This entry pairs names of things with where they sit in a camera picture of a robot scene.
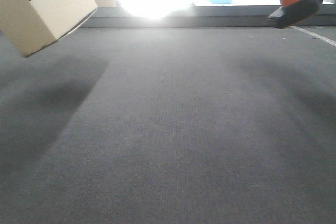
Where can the cardboard package with label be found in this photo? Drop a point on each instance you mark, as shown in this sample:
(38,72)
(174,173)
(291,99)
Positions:
(33,25)

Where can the orange black barcode scanner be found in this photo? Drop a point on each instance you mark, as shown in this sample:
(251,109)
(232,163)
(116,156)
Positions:
(292,11)

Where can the blue tray background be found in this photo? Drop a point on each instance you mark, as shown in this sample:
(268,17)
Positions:
(220,2)

